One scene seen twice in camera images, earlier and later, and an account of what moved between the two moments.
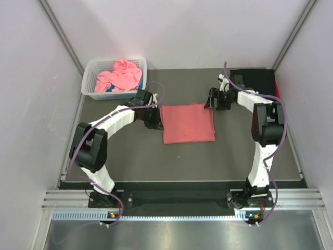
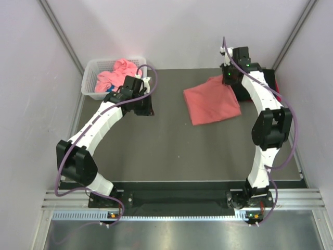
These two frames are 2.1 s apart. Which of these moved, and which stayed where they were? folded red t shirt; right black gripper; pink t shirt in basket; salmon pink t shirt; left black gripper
Moved: left black gripper; salmon pink t shirt; right black gripper
Stayed: pink t shirt in basket; folded red t shirt
